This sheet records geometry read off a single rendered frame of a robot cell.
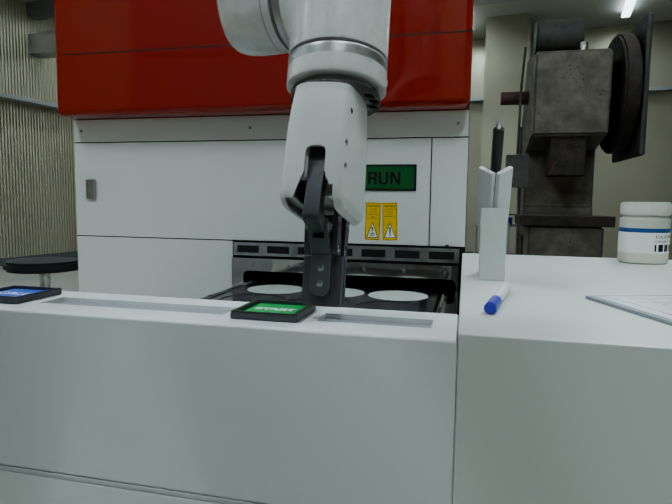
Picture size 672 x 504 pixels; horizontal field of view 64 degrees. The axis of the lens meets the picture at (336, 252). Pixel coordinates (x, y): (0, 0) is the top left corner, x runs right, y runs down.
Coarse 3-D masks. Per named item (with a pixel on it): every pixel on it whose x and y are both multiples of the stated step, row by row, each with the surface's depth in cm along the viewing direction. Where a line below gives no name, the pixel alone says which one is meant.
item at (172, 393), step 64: (0, 320) 46; (64, 320) 44; (128, 320) 43; (192, 320) 42; (256, 320) 43; (320, 320) 44; (384, 320) 45; (448, 320) 43; (0, 384) 47; (64, 384) 45; (128, 384) 44; (192, 384) 42; (256, 384) 41; (320, 384) 40; (384, 384) 39; (448, 384) 38; (0, 448) 47; (64, 448) 46; (128, 448) 44; (192, 448) 43; (256, 448) 41; (320, 448) 40; (384, 448) 39; (448, 448) 38
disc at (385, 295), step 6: (372, 294) 91; (378, 294) 91; (384, 294) 91; (390, 294) 91; (396, 294) 91; (402, 294) 91; (408, 294) 91; (414, 294) 91; (420, 294) 91; (396, 300) 86; (402, 300) 86; (408, 300) 86
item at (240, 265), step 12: (240, 264) 107; (252, 264) 106; (264, 264) 105; (276, 264) 105; (288, 264) 104; (300, 264) 104; (348, 264) 102; (360, 264) 101; (372, 264) 100; (384, 264) 100; (396, 264) 99; (408, 264) 99; (420, 264) 99; (432, 264) 99; (240, 276) 107; (384, 276) 100; (396, 276) 100; (408, 276) 99; (420, 276) 99; (432, 276) 98; (444, 276) 98; (456, 276) 97; (456, 288) 97; (456, 300) 97; (444, 312) 98; (456, 312) 98
